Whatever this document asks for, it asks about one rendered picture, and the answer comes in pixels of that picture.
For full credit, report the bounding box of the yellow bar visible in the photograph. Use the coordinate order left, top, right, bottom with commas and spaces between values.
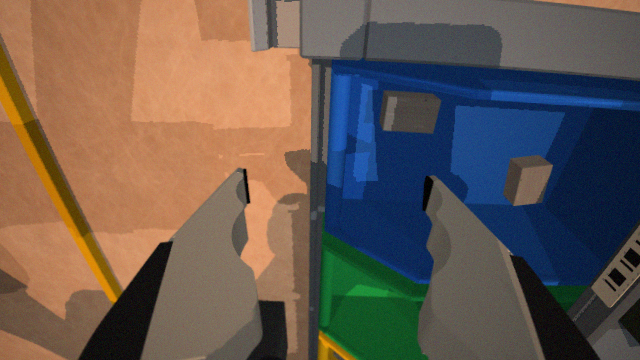
0, 44, 122, 305

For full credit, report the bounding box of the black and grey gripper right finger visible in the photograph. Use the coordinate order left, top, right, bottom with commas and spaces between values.
417, 175, 600, 360

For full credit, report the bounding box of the grey metal shelf rack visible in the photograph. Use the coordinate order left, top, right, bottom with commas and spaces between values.
247, 0, 640, 360

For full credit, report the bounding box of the green open bin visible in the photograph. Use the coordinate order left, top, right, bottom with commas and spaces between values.
318, 215, 587, 360

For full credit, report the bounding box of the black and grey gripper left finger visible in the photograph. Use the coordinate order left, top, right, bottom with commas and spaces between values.
78, 168, 263, 360

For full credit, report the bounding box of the tan block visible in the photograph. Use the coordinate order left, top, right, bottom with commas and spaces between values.
503, 155, 553, 206

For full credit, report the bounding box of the grey block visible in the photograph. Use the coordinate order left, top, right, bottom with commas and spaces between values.
333, 350, 345, 360
379, 90, 441, 134

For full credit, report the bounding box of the blue bin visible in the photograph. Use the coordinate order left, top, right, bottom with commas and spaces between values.
324, 58, 640, 286

